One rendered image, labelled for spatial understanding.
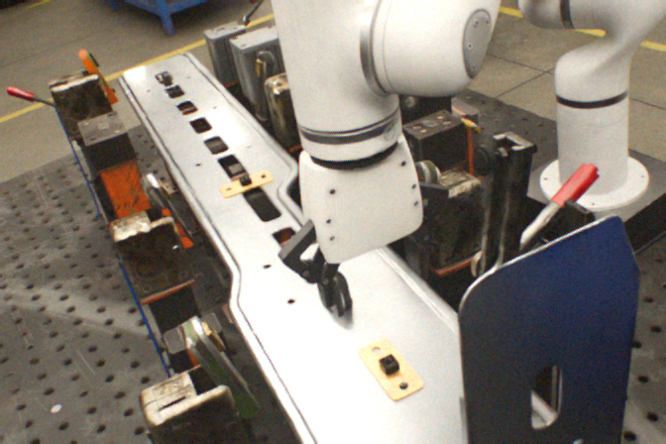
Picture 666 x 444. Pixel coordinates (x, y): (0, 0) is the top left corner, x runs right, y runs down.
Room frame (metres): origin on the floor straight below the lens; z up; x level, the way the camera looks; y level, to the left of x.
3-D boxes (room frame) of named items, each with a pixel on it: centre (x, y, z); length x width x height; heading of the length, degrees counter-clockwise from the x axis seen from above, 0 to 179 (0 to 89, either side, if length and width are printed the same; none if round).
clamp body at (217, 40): (1.56, 0.15, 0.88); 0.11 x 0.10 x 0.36; 108
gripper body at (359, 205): (0.51, -0.03, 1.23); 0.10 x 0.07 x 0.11; 109
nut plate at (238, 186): (0.95, 0.12, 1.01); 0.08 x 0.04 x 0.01; 108
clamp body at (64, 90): (1.45, 0.48, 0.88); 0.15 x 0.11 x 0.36; 108
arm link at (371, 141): (0.51, -0.03, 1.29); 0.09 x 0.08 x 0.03; 109
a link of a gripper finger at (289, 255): (0.49, 0.01, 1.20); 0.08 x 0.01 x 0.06; 109
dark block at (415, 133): (0.80, -0.16, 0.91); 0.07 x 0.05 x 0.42; 108
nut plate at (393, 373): (0.51, -0.03, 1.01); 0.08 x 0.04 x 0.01; 19
